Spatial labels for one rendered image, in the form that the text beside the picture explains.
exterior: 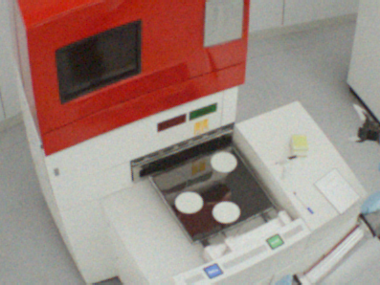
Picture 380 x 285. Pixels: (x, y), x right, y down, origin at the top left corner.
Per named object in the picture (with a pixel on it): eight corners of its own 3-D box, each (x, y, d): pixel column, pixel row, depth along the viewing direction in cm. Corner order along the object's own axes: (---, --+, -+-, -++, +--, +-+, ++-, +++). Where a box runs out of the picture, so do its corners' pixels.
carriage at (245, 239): (202, 255, 205) (202, 252, 203) (282, 217, 217) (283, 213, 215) (212, 270, 200) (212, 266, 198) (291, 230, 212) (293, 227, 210)
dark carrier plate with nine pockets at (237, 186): (151, 176, 225) (151, 175, 224) (229, 146, 236) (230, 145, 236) (193, 241, 205) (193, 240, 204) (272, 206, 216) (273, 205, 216)
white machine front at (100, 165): (56, 208, 220) (39, 144, 190) (229, 143, 247) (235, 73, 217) (59, 213, 218) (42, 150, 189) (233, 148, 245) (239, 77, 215)
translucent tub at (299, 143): (288, 144, 228) (291, 134, 223) (304, 144, 228) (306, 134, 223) (291, 159, 223) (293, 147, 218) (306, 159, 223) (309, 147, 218)
